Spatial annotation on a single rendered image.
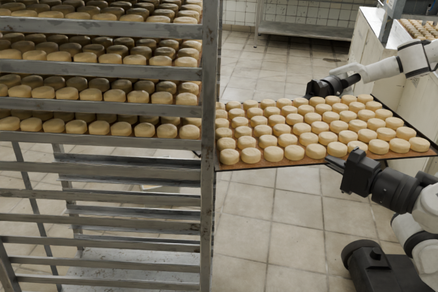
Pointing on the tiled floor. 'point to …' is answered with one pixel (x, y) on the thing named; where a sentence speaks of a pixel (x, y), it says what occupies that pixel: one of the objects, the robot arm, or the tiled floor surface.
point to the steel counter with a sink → (335, 33)
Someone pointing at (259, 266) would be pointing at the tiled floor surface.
